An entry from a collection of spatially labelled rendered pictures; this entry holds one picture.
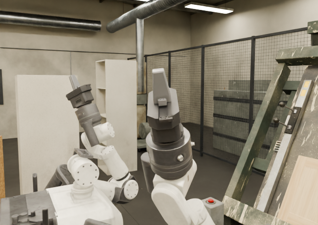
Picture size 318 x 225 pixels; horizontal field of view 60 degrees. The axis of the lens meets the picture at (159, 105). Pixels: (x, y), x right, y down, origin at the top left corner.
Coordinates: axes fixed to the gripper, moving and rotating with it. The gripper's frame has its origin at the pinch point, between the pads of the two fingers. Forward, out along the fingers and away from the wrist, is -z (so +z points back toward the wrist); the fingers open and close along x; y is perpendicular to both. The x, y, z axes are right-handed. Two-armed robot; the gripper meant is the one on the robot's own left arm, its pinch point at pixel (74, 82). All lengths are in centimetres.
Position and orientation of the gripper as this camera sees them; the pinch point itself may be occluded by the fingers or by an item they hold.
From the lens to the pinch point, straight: 116.0
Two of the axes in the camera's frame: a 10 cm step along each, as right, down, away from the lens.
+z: 3.9, 9.2, 0.0
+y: -4.9, 2.1, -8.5
